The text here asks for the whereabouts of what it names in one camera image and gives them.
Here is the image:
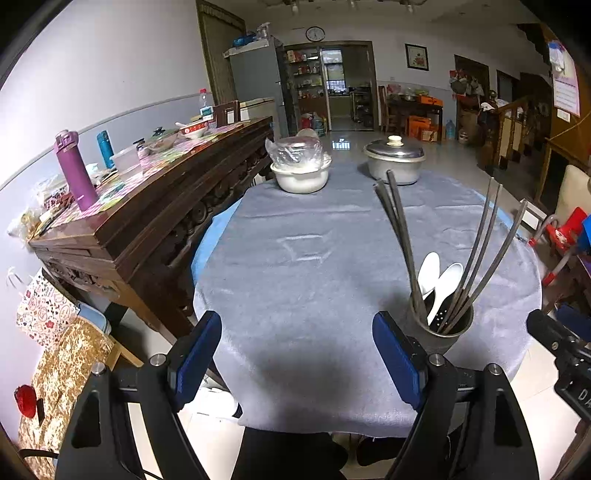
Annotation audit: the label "aluminium pot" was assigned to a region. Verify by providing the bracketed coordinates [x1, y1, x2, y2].
[367, 152, 423, 186]

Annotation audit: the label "blue jacket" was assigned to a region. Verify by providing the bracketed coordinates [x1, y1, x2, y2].
[573, 217, 591, 264]

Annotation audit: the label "beige sofa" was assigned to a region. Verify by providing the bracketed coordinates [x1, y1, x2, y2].
[551, 165, 591, 222]

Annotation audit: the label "pink wall calendar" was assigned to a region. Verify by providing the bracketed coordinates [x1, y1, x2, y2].
[547, 39, 581, 121]

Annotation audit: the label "aluminium pot lid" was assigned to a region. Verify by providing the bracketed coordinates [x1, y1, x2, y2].
[363, 135, 426, 161]

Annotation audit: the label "small red purse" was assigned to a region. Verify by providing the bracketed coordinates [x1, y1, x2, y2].
[14, 385, 37, 418]

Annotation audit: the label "person's black shoe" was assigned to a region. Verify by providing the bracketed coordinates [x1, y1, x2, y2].
[355, 436, 407, 467]

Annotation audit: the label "set of grey chopsticks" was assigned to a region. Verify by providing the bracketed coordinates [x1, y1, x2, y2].
[373, 169, 528, 335]

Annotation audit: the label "teal water bottle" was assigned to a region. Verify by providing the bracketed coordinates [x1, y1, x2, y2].
[96, 130, 115, 169]

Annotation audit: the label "plastic wrapped bowl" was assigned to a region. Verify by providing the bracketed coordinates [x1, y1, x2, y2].
[264, 137, 324, 168]

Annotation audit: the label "blue round table cover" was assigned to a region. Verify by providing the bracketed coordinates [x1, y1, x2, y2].
[190, 185, 532, 296]

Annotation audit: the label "white step stool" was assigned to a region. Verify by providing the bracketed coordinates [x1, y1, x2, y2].
[522, 200, 548, 229]

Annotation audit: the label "carved wooden sideboard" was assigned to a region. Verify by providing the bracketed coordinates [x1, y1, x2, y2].
[28, 116, 275, 356]

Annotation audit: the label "framed wall picture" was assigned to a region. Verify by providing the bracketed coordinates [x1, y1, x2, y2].
[405, 43, 429, 71]

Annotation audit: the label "grey refrigerator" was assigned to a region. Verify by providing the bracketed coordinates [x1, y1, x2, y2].
[225, 37, 289, 137]

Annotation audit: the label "pink patterned sideboard mat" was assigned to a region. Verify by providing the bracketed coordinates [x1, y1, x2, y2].
[39, 121, 245, 223]

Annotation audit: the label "grey tablecloth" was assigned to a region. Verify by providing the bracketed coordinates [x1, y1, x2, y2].
[193, 159, 543, 438]

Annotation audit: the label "orange cardboard boxes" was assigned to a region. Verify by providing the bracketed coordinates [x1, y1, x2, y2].
[409, 115, 441, 141]

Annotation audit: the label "person's black pants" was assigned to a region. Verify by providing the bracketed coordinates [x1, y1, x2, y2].
[238, 427, 349, 480]

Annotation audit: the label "patterned paper gift bag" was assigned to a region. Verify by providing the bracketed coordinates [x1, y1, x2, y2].
[16, 270, 79, 349]

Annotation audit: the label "grey metal utensil cup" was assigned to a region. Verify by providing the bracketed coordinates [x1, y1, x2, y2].
[410, 295, 475, 355]

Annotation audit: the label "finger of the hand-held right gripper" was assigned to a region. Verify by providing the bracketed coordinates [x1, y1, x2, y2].
[555, 302, 591, 343]
[526, 308, 583, 358]

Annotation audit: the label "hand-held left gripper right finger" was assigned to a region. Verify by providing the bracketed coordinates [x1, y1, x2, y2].
[372, 311, 541, 480]

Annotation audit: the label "white plastic spoon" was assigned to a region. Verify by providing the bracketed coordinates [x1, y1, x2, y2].
[418, 251, 441, 301]
[427, 263, 464, 326]

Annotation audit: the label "white chest freezer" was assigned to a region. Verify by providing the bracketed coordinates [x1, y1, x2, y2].
[238, 97, 278, 127]

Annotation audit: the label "gold patterned cloth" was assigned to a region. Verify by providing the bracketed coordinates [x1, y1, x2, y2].
[18, 318, 116, 467]

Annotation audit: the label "light blue plastic stool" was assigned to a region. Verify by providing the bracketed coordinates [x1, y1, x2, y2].
[76, 302, 112, 335]

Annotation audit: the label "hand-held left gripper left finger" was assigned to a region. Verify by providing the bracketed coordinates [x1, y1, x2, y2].
[54, 310, 223, 480]

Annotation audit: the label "dark wooden dining chair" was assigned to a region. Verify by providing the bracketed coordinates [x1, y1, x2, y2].
[378, 85, 398, 134]

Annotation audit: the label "bowl with glass lid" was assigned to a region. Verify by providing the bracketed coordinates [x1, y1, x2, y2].
[143, 127, 178, 151]

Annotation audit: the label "red plastic child chair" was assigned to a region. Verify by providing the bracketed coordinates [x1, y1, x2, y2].
[531, 207, 589, 287]

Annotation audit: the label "pantry shelf with jars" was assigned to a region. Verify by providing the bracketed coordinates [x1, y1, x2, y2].
[283, 48, 324, 127]

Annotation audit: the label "dark wooden side table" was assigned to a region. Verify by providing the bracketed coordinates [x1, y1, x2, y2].
[385, 95, 444, 139]

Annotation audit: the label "white basin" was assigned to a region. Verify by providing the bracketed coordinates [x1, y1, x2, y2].
[270, 154, 332, 193]

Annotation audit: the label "purple water bottle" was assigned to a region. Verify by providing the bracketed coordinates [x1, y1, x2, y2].
[53, 130, 99, 212]

